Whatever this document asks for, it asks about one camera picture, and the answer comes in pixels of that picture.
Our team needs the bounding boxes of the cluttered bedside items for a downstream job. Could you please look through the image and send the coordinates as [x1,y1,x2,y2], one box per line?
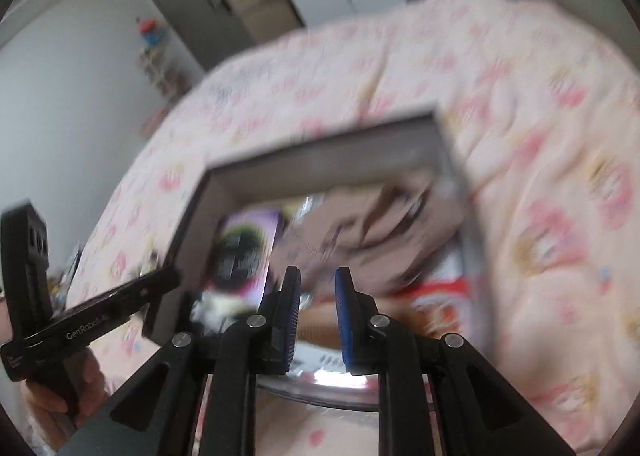
[50,246,84,307]

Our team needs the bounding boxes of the person's left hand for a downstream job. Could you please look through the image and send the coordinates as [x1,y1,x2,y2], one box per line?
[22,348,110,429]

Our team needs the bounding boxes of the grey cardboard box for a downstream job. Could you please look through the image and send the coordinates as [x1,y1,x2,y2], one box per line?
[142,108,498,362]

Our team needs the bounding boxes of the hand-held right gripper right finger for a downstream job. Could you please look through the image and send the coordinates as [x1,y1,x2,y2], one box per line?
[334,266,576,456]

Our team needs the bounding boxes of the purple packet with dark circle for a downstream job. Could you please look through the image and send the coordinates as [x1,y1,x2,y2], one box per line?
[210,208,282,304]

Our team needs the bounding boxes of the beige cloth with dark stitching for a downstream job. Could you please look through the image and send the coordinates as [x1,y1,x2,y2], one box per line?
[272,181,466,297]

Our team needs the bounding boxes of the red and white packet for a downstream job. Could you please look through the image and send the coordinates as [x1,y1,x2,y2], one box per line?
[400,256,482,343]

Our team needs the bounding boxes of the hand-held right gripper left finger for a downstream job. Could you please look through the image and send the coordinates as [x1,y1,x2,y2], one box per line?
[65,266,303,456]

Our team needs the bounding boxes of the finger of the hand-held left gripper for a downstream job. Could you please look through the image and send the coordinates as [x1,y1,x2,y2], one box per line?
[107,265,182,315]

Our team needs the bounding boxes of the brown cardboard carton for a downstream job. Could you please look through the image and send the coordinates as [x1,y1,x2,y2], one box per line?
[220,0,307,42]

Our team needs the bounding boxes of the shelf with small items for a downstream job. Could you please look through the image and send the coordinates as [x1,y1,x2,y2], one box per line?
[137,43,192,97]

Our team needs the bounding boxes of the pink printed blanket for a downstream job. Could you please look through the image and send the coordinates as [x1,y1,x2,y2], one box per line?
[65,0,640,456]

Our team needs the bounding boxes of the red and blue toy figure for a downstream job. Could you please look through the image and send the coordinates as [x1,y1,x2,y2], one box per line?
[135,18,159,49]

